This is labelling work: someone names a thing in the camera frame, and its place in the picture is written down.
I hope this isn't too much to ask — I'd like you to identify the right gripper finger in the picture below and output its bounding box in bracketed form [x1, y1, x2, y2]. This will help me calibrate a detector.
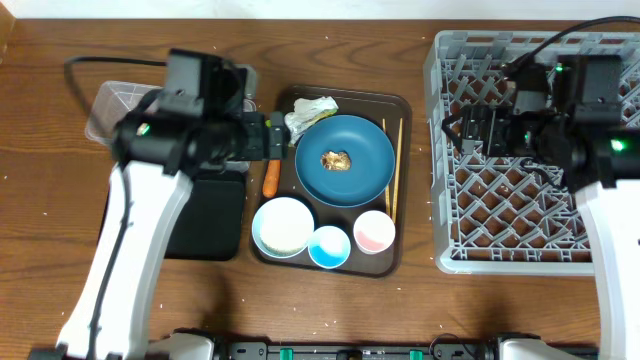
[441, 108, 463, 131]
[442, 130, 463, 155]

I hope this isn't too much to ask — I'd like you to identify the brown food scrap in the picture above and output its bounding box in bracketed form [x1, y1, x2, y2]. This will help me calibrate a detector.
[321, 151, 351, 172]

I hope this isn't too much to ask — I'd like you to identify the dark blue plate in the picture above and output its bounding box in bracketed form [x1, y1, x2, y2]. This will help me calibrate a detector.
[294, 115, 396, 208]

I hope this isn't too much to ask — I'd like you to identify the small blue cup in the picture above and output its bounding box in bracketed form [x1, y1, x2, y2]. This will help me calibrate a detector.
[307, 226, 351, 269]

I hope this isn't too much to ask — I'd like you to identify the pink white cup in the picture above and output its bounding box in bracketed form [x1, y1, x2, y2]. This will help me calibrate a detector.
[353, 210, 396, 255]

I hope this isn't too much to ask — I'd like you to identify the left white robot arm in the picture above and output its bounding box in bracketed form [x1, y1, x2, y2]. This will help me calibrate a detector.
[51, 49, 288, 359]

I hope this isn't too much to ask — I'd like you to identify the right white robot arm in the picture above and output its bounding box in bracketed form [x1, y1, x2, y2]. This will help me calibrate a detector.
[441, 55, 639, 359]

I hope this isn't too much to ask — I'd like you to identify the grey dishwasher rack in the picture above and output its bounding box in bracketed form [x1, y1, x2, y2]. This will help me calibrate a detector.
[423, 31, 639, 276]

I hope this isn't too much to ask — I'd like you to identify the black waste bin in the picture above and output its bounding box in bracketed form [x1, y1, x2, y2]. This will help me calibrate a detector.
[93, 161, 245, 267]

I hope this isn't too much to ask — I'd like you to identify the orange carrot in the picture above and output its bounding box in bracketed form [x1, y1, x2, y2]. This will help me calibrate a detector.
[262, 160, 281, 198]

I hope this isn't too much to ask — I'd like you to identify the crumpled white tissue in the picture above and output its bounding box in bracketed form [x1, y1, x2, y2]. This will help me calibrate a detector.
[285, 97, 339, 146]

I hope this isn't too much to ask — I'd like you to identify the yellow green snack wrapper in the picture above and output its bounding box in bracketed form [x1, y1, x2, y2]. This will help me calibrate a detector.
[299, 109, 337, 132]

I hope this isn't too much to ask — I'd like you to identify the left wooden chopstick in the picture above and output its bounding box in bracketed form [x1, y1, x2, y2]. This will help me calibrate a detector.
[382, 118, 391, 217]

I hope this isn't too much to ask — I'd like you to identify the light blue rice bowl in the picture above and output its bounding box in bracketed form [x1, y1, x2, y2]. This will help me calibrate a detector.
[251, 197, 315, 259]

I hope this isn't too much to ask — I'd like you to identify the dark brown serving tray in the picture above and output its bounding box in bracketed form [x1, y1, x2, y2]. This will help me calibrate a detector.
[277, 85, 412, 278]

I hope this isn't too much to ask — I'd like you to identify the clear plastic bin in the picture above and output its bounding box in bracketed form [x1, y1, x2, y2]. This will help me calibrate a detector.
[84, 80, 257, 174]

